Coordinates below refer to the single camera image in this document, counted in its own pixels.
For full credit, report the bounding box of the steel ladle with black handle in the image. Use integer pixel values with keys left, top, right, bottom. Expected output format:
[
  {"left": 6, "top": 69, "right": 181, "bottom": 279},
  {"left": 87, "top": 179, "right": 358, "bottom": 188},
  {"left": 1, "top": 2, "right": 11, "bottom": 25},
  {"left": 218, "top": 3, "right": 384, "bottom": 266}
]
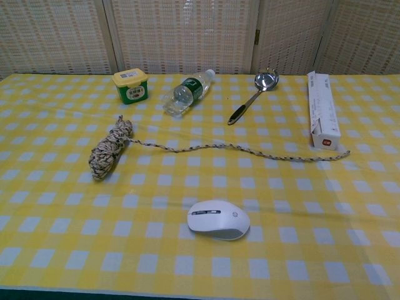
[{"left": 227, "top": 70, "right": 279, "bottom": 126}]

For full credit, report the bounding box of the yellow white checkered tablecloth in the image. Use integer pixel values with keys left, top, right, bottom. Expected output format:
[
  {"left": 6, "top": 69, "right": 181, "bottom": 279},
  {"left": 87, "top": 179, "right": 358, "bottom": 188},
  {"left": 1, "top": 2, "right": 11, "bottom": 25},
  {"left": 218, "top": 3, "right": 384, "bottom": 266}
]
[{"left": 0, "top": 73, "right": 400, "bottom": 292}]

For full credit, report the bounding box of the woven beige folding screen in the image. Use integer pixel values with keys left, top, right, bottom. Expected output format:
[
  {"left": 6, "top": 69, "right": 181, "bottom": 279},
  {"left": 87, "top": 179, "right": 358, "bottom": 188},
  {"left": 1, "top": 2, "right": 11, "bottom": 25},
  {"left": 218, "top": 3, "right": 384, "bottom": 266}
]
[{"left": 0, "top": 0, "right": 400, "bottom": 82}]

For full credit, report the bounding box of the clear bottle with green label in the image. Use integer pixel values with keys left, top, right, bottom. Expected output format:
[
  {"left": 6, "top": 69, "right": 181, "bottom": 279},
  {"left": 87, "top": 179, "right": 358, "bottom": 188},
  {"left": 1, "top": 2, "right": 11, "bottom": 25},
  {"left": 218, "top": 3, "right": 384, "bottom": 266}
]
[{"left": 162, "top": 69, "right": 216, "bottom": 118}]

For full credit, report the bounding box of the green tub with yellow lid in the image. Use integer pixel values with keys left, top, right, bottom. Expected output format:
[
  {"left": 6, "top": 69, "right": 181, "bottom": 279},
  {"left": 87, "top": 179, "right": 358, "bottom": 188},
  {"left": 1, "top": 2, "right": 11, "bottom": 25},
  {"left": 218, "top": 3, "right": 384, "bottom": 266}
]
[{"left": 112, "top": 69, "right": 149, "bottom": 105}]

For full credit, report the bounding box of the long white carton box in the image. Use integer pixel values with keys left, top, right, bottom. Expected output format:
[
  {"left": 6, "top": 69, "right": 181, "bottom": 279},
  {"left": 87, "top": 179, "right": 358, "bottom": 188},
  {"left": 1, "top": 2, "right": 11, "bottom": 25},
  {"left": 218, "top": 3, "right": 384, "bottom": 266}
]
[{"left": 306, "top": 70, "right": 342, "bottom": 150}]

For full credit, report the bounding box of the white computer mouse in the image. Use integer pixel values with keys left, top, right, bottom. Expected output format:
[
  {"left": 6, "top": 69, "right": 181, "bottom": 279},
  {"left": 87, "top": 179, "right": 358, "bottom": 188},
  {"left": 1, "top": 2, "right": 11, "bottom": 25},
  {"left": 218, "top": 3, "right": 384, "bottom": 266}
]
[{"left": 187, "top": 200, "right": 251, "bottom": 241}]

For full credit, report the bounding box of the braided rope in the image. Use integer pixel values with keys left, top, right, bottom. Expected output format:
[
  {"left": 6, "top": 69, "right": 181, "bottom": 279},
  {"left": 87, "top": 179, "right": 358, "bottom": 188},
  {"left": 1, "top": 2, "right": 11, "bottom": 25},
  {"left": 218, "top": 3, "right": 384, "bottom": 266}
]
[{"left": 88, "top": 114, "right": 351, "bottom": 182}]

